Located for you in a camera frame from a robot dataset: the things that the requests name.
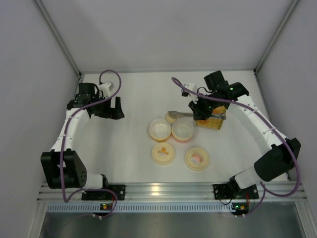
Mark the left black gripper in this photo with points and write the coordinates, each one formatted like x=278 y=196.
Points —
x=109 y=109

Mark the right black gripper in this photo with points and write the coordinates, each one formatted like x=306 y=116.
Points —
x=201 y=109

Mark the metal tongs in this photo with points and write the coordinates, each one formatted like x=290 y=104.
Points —
x=191 y=115

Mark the white round bun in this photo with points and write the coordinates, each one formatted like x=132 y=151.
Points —
x=169 y=118

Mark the cream lid pink knob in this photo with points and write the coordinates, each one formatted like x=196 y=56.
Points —
x=197 y=159

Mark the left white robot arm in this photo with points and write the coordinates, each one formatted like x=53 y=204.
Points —
x=62 y=165

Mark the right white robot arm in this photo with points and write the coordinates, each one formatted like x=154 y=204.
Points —
x=279 y=153

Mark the pink lunch bowl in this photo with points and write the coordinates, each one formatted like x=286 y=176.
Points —
x=183 y=130

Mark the yellow lunch bowl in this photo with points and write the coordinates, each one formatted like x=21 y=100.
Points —
x=160 y=130

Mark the yellow woven tray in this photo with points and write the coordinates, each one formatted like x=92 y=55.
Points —
x=215 y=121

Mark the cream lid orange knob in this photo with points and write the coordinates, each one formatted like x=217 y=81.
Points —
x=163 y=153

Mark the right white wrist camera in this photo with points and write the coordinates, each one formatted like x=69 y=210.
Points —
x=190 y=91

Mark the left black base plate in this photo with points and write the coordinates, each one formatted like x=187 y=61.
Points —
x=115 y=192

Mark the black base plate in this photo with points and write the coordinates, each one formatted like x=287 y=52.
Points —
x=115 y=192
x=223 y=191

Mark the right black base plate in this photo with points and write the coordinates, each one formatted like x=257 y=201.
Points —
x=223 y=191

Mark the slotted grey cable duct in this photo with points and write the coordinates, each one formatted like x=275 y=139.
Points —
x=140 y=207

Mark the left aluminium frame post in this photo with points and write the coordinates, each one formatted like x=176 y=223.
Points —
x=56 y=34

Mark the aluminium frame post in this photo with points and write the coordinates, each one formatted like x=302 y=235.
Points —
x=56 y=34
x=277 y=33

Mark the right aluminium frame post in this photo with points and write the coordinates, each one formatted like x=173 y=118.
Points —
x=277 y=33

